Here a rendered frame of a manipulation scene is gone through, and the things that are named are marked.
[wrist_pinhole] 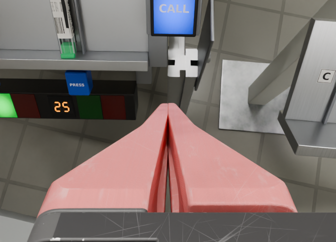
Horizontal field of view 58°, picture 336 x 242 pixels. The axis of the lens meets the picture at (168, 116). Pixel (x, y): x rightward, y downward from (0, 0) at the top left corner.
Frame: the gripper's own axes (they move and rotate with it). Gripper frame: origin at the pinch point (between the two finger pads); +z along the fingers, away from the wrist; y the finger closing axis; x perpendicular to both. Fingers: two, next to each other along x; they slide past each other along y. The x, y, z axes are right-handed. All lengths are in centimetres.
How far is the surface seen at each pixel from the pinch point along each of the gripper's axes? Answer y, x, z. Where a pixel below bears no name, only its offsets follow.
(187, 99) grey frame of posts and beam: -3.3, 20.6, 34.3
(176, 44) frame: -2, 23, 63
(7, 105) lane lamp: 20.1, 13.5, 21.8
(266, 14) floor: -37, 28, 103
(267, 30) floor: -37, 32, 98
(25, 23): 14.5, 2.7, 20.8
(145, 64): 2.3, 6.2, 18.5
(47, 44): 12.8, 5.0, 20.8
